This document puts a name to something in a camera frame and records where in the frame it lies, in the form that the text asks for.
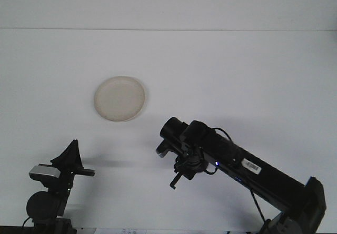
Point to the pale round plate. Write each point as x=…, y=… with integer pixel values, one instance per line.
x=118, y=98

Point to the printed white paper sheet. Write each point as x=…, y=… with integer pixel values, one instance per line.
x=118, y=231

